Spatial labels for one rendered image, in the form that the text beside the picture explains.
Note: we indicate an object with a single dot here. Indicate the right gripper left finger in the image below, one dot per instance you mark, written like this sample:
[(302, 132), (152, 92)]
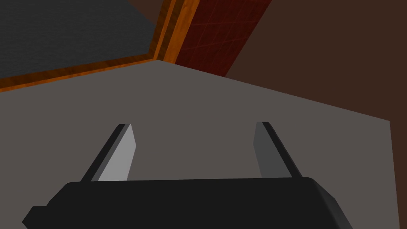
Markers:
[(116, 159)]

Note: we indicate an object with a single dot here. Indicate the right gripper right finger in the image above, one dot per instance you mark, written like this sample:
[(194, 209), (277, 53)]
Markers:
[(270, 156)]

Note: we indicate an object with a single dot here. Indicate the dark grey door leaf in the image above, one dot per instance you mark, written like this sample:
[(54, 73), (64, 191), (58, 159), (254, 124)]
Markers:
[(63, 31)]

